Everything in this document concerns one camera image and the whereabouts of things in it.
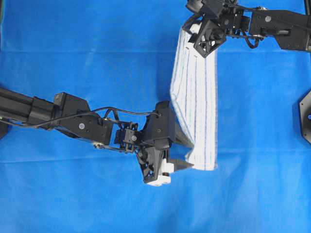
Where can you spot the white blue-striped towel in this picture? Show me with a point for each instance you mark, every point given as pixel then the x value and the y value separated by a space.
pixel 194 95

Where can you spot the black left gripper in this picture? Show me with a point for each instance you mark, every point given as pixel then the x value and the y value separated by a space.
pixel 156 139

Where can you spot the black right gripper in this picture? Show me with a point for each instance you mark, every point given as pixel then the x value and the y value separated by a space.
pixel 201 9

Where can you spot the blue table cloth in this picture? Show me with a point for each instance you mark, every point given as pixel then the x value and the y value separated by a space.
pixel 120 53

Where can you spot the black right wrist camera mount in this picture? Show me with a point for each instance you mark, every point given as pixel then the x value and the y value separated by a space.
pixel 209 37

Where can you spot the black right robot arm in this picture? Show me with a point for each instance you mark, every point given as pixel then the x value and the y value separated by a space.
pixel 291 30

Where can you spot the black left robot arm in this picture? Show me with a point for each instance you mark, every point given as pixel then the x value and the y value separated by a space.
pixel 72 116

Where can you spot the black octagonal stand base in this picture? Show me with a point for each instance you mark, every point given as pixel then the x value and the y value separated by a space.
pixel 302 117

